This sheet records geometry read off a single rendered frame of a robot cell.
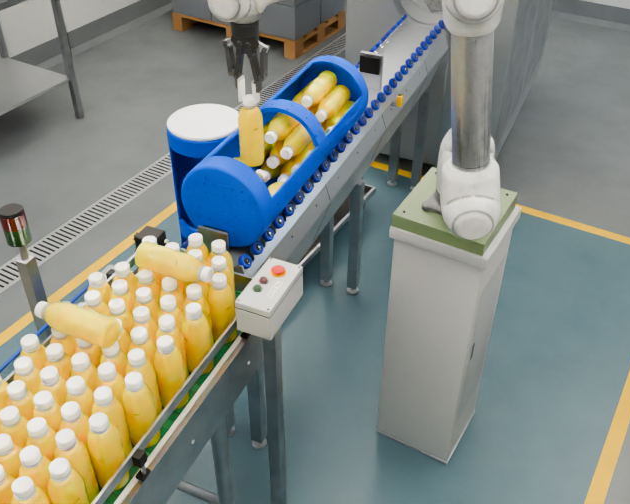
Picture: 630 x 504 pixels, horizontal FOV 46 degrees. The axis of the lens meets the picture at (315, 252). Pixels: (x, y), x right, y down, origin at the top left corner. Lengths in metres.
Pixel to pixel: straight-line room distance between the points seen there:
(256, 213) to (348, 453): 1.15
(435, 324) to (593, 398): 1.04
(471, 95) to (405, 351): 1.07
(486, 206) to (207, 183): 0.80
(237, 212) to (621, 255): 2.43
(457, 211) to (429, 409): 0.99
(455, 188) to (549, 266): 1.97
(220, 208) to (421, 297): 0.71
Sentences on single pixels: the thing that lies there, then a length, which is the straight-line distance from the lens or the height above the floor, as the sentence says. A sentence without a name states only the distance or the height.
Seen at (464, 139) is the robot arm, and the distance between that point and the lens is 1.94.
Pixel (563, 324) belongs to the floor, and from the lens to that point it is 3.60.
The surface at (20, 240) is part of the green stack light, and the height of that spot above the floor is 1.18.
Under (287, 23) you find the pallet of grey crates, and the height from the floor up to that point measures 0.27.
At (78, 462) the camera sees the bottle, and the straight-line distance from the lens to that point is 1.68.
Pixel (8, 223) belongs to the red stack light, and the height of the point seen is 1.24.
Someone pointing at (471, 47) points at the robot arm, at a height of 1.67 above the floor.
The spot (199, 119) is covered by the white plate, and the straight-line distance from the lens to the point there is 2.84.
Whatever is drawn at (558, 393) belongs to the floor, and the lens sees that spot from 3.29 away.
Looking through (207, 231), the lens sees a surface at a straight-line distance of 2.22.
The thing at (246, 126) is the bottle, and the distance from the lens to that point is 2.13.
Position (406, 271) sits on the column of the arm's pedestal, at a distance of 2.39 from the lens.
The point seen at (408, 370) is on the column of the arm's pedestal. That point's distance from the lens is 2.67.
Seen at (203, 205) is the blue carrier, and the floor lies 1.09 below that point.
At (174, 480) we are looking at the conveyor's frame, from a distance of 1.95.
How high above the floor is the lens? 2.35
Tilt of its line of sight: 38 degrees down
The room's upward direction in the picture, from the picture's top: straight up
